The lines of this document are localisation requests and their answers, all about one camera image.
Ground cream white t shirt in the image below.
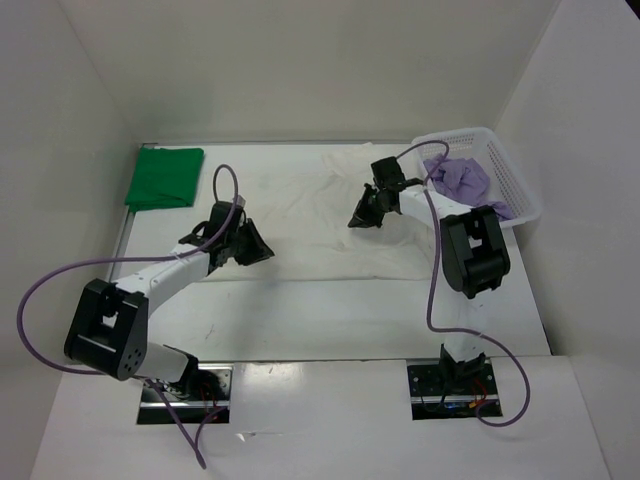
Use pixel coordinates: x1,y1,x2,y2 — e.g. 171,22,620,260
207,143,433,282

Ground green t shirt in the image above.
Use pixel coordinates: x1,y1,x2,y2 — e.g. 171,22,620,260
125,147,205,213

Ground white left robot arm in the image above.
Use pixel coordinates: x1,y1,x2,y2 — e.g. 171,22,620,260
64,219,274,400

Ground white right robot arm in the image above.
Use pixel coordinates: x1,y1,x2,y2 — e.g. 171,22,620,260
348,180,511,393

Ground lavender t shirt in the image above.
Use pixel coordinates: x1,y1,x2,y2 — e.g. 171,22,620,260
423,154,515,222

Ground white plastic laundry basket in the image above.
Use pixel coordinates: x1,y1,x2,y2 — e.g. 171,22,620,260
411,127,542,228

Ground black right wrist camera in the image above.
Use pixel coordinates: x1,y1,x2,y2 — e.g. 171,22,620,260
371,156,406,192

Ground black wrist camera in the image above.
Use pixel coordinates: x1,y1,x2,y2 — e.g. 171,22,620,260
371,156,406,192
204,196,246,239

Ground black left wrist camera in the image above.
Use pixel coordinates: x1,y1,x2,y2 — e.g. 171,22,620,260
204,196,246,239

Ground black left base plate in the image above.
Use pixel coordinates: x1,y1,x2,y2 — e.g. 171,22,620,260
136,363,234,425

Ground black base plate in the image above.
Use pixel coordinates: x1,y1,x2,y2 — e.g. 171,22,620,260
136,363,234,425
406,360,502,421

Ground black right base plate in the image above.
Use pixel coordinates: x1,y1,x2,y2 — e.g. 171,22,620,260
406,360,502,421

